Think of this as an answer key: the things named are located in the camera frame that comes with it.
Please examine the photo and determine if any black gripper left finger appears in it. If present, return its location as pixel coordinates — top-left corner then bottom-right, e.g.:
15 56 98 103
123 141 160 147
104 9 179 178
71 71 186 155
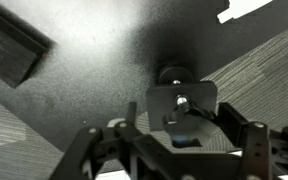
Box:
48 101 152 180

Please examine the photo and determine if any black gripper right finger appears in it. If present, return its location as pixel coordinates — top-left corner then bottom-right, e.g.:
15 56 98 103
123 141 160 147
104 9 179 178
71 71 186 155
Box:
217 101 288 180

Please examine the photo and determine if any black table clamp with knob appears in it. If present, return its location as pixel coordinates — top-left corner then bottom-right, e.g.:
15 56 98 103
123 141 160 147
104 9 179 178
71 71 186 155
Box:
145 64 218 149

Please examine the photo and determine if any black box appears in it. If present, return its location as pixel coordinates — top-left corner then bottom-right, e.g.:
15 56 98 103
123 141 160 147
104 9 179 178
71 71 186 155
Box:
0 0 56 89

